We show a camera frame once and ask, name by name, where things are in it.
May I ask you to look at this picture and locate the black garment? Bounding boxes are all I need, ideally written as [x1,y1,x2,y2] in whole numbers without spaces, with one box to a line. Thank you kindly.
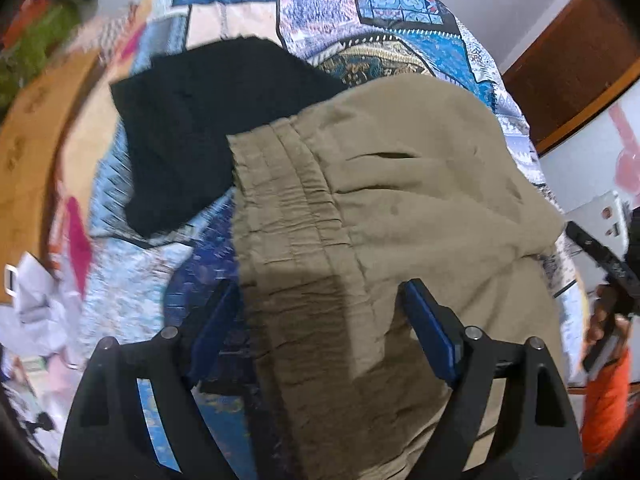
[111,37,347,237]

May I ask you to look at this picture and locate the orange sleeve right forearm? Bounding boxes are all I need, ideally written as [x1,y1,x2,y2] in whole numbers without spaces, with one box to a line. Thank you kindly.
[580,349,631,468]

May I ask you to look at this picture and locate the khaki pants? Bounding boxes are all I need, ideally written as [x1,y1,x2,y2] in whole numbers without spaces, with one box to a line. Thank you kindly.
[229,74,565,479]

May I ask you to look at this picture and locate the wooden folding table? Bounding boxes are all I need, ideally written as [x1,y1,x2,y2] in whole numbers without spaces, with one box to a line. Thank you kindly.
[0,49,104,306]

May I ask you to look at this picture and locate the blue patchwork bedspread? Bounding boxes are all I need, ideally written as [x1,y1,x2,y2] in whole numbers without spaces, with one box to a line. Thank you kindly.
[60,0,586,479]

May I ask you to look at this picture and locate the wooden door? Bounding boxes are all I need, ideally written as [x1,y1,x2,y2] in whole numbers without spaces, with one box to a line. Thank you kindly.
[503,0,639,155]

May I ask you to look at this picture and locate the green bag with clutter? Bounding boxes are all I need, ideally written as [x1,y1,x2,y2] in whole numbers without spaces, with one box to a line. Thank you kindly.
[1,2,80,116]

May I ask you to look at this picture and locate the right hand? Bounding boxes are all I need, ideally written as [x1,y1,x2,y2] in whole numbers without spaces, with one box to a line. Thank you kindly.
[585,284,631,361]

